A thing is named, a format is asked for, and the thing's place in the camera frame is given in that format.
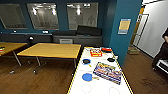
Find red snack packet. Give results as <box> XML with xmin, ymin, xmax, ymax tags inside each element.
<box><xmin>89</xmin><ymin>48</ymin><xmax>103</xmax><ymax>58</ymax></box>

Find dark grey sofa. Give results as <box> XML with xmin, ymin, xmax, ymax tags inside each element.
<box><xmin>51</xmin><ymin>24</ymin><xmax>104</xmax><ymax>48</ymax></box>
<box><xmin>0</xmin><ymin>31</ymin><xmax>54</xmax><ymax>44</ymax></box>

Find red black game box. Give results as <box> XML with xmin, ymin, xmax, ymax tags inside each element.
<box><xmin>100</xmin><ymin>47</ymin><xmax>113</xmax><ymax>54</ymax></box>

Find black plastic bowl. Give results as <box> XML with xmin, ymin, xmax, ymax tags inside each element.
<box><xmin>106</xmin><ymin>57</ymin><xmax>116</xmax><ymax>64</ymax></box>

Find large interior glass window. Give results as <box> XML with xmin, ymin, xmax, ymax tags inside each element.
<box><xmin>66</xmin><ymin>2</ymin><xmax>100</xmax><ymax>32</ymax></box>

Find colourful board game box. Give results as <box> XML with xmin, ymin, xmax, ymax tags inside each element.
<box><xmin>92</xmin><ymin>61</ymin><xmax>124</xmax><ymax>85</ymax></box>

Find wooden top table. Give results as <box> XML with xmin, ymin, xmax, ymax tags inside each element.
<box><xmin>0</xmin><ymin>41</ymin><xmax>28</xmax><ymax>68</ymax></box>
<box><xmin>16</xmin><ymin>42</ymin><xmax>83</xmax><ymax>75</ymax></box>

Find yellow air hockey table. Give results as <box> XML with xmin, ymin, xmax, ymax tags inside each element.
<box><xmin>66</xmin><ymin>46</ymin><xmax>134</xmax><ymax>94</ymax></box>

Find yellow framed pillar sign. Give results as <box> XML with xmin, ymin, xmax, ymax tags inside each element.
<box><xmin>117</xmin><ymin>18</ymin><xmax>132</xmax><ymax>36</ymax></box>

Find brown cardboard box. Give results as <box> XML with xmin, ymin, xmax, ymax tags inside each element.
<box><xmin>127</xmin><ymin>46</ymin><xmax>141</xmax><ymax>56</ymax></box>

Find medium interior glass window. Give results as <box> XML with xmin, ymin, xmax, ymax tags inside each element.
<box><xmin>26</xmin><ymin>2</ymin><xmax>61</xmax><ymax>31</ymax></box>

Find brown wooden door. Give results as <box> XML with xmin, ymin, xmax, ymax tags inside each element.
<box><xmin>131</xmin><ymin>6</ymin><xmax>149</xmax><ymax>50</ymax></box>

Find small interior glass window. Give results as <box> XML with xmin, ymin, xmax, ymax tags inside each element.
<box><xmin>0</xmin><ymin>3</ymin><xmax>28</xmax><ymax>30</ymax></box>

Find person in black clothes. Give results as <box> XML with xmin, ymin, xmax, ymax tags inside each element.
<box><xmin>151</xmin><ymin>26</ymin><xmax>168</xmax><ymax>69</ymax></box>

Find black wheeled cart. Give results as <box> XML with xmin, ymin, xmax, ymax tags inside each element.
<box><xmin>153</xmin><ymin>58</ymin><xmax>168</xmax><ymax>76</ymax></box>

